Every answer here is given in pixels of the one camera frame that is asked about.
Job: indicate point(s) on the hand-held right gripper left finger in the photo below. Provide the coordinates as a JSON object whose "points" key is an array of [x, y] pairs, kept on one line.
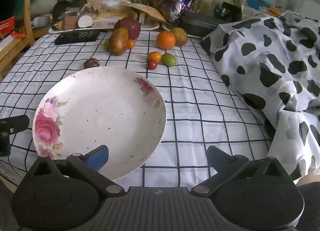
{"points": [[100, 158]]}

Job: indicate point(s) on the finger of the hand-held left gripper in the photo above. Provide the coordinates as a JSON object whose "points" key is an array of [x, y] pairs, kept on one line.
{"points": [[17, 122]]}

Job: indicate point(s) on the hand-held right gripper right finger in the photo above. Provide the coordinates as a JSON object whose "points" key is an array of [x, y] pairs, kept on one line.
{"points": [[217, 159]]}

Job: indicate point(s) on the white floral plate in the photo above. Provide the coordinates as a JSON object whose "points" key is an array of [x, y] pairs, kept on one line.
{"points": [[100, 111]]}

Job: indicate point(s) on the dark brown round fruit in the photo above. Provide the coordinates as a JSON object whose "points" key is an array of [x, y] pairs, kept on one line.
{"points": [[91, 63]]}

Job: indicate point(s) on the red cherry tomato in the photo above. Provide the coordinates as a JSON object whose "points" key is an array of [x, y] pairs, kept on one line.
{"points": [[151, 65]]}

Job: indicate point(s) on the green lime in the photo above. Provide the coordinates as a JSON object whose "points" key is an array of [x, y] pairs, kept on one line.
{"points": [[169, 59]]}

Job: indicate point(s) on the small oval orange fruit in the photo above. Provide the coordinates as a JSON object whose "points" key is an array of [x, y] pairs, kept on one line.
{"points": [[154, 56]]}

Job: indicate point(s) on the brownish green mango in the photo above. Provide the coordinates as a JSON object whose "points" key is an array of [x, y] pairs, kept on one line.
{"points": [[118, 41]]}

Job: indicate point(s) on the small round orange fruit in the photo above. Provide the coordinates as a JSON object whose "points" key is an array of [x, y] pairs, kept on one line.
{"points": [[131, 43]]}

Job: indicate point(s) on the greenish orange citrus fruit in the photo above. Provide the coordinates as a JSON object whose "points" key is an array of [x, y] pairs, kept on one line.
{"points": [[181, 36]]}

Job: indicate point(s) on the large orange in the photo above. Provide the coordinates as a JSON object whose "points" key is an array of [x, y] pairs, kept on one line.
{"points": [[165, 40]]}

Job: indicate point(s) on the red dragon fruit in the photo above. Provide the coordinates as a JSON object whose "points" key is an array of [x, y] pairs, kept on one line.
{"points": [[131, 27]]}

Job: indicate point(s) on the black white checked cloth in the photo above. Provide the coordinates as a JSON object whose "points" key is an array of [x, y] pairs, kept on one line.
{"points": [[200, 96]]}

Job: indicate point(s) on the red box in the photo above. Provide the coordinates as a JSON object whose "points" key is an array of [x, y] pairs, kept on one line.
{"points": [[7, 26]]}

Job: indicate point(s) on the white oval tray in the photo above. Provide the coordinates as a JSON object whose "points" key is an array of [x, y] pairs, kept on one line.
{"points": [[57, 30], [150, 26]]}

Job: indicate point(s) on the black flat tray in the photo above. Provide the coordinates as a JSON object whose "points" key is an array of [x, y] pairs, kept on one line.
{"points": [[76, 37]]}

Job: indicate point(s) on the grey white bottle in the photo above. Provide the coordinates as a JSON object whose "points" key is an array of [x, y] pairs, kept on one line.
{"points": [[41, 21]]}

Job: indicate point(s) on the brown pouch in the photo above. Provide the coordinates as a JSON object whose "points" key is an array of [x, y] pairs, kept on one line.
{"points": [[70, 22]]}

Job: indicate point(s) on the white round jar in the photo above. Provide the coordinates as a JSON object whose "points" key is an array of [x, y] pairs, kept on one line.
{"points": [[85, 22]]}

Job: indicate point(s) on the cow print blanket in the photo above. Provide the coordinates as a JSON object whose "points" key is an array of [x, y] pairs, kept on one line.
{"points": [[275, 46]]}

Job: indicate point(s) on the dark grey zip case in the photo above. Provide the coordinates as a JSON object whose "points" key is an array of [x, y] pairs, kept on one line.
{"points": [[200, 25]]}

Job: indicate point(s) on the yellow white box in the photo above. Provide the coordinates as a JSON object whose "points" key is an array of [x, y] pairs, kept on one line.
{"points": [[110, 18]]}

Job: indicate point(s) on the black stand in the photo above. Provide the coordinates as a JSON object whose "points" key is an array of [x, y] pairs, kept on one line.
{"points": [[232, 11]]}

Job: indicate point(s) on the brown paper envelope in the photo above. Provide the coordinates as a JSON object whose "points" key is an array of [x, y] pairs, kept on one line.
{"points": [[147, 10]]}

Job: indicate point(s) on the white plastic bag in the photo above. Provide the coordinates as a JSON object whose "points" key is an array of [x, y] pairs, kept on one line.
{"points": [[116, 1]]}

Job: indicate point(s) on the orange tool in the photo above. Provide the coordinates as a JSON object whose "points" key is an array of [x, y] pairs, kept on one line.
{"points": [[273, 10]]}

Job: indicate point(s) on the wooden frame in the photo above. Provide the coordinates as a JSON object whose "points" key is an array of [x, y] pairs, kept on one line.
{"points": [[27, 9]]}

